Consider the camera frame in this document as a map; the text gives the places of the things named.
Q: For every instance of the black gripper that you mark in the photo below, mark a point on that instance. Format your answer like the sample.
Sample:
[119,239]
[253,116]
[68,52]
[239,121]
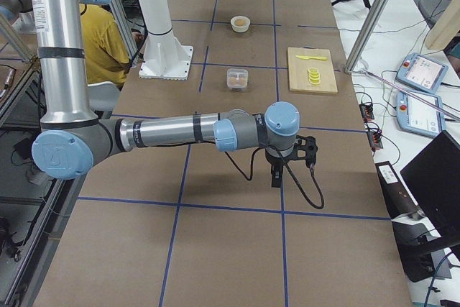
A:
[274,159]

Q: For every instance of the brown egg from bowl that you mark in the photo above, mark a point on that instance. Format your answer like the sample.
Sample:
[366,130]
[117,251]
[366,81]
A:
[240,22]

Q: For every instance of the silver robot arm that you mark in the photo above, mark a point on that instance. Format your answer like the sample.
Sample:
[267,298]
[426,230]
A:
[73,139]

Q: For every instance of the clear plastic egg box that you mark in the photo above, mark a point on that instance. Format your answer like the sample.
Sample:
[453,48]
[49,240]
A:
[236,71]

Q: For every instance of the dark brown box device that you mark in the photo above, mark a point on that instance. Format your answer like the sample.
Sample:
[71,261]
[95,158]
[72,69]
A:
[397,198]

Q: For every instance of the front yellow lemon slice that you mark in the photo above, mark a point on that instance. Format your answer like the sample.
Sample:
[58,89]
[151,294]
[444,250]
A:
[314,82]

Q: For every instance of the yellow lemon slice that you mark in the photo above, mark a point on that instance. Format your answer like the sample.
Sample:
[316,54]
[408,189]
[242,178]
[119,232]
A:
[312,70]
[314,82]
[313,73]
[314,77]

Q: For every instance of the lower small circuit board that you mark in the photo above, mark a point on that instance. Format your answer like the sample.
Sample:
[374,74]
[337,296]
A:
[375,139]

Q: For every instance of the small circuit board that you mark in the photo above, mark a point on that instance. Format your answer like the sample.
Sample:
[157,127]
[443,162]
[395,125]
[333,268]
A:
[375,139]
[366,110]

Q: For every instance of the bamboo cutting board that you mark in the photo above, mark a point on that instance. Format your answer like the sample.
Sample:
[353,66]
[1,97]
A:
[298,71]

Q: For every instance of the upper small circuit board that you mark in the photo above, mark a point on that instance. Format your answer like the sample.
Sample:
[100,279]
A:
[366,110]

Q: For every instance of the yellow plastic knife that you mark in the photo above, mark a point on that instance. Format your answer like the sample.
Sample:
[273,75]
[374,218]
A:
[307,57]

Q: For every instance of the lower teach pendant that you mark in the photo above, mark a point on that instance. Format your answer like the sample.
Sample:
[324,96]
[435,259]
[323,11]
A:
[417,117]

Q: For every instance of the teach pendant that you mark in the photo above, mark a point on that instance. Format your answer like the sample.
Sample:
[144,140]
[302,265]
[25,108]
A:
[421,73]
[417,117]

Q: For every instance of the cream white bowl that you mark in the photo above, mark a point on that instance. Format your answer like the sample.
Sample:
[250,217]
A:
[240,29]

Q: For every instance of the upper teach pendant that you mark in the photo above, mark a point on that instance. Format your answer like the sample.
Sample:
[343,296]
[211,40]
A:
[421,73]

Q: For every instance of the person in yellow shirt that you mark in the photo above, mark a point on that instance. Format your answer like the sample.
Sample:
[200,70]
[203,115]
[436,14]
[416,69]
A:
[106,54]

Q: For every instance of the wooden beam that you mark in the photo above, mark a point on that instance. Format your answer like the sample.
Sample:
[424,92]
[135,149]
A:
[445,28]

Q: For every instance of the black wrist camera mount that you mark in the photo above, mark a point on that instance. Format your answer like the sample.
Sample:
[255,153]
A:
[305,149]

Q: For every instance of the white camera stand pillar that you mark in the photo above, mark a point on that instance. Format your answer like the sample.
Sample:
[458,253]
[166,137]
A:
[164,57]

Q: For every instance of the aluminium frame post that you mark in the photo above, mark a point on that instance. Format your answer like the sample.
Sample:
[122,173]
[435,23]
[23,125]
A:
[364,34]

